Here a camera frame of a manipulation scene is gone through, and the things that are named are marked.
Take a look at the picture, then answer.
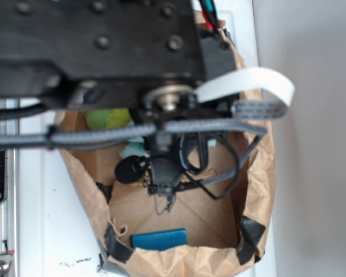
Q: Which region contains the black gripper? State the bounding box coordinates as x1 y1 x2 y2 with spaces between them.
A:
132 86 233 211

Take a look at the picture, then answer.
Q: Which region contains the light blue terry cloth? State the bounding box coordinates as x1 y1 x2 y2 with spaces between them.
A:
119 137 148 159

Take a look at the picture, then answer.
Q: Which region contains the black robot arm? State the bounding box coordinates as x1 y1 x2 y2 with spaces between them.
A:
0 1 236 210

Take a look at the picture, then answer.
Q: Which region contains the green plush toy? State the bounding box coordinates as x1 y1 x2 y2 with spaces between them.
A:
84 108 131 130

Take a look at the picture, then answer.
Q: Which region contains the black round microphone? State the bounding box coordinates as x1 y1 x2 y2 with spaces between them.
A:
115 155 148 184

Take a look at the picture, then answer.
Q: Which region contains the blue rectangular block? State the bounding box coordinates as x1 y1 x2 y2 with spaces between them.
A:
131 229 188 251

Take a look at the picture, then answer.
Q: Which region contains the brown paper bag bin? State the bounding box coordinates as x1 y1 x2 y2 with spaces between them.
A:
60 122 276 276

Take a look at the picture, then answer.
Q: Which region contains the red green wire bundle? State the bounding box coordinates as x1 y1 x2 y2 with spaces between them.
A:
197 0 220 37

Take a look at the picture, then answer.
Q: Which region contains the white flat ribbon cable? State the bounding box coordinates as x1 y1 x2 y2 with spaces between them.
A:
193 66 295 119

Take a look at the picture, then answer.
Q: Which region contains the grey braided cable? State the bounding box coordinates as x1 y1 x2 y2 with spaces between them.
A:
0 118 268 191

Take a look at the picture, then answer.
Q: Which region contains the aluminium frame rail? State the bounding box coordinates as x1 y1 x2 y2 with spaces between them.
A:
0 98 21 277

